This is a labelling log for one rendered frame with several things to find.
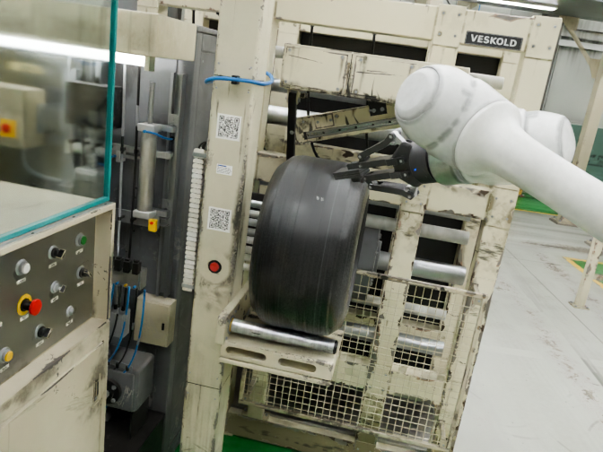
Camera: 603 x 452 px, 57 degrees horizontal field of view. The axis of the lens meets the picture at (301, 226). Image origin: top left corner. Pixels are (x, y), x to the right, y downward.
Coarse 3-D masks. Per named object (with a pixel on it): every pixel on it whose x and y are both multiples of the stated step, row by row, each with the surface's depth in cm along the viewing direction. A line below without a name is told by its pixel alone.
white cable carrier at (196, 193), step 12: (204, 168) 176; (192, 180) 173; (192, 192) 174; (192, 204) 175; (192, 216) 176; (192, 228) 177; (192, 240) 178; (192, 252) 179; (192, 264) 180; (192, 276) 181
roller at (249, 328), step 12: (240, 324) 173; (252, 324) 173; (264, 336) 172; (276, 336) 171; (288, 336) 171; (300, 336) 170; (312, 336) 170; (312, 348) 170; (324, 348) 169; (336, 348) 170
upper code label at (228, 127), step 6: (222, 114) 165; (222, 120) 165; (228, 120) 165; (234, 120) 164; (240, 120) 164; (216, 126) 166; (222, 126) 166; (228, 126) 165; (234, 126) 165; (216, 132) 166; (222, 132) 166; (228, 132) 166; (234, 132) 165; (222, 138) 167; (228, 138) 166; (234, 138) 166
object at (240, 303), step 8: (248, 280) 200; (248, 288) 193; (240, 296) 185; (248, 296) 193; (232, 304) 178; (240, 304) 185; (248, 304) 196; (224, 312) 172; (232, 312) 176; (240, 312) 187; (224, 320) 169; (216, 328) 170; (224, 328) 170; (216, 336) 171; (224, 336) 171
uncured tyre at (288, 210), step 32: (288, 160) 169; (320, 160) 170; (288, 192) 156; (320, 192) 155; (352, 192) 156; (288, 224) 152; (320, 224) 151; (352, 224) 153; (256, 256) 155; (288, 256) 151; (320, 256) 150; (352, 256) 154; (256, 288) 158; (288, 288) 154; (320, 288) 152; (352, 288) 191; (288, 320) 163; (320, 320) 159
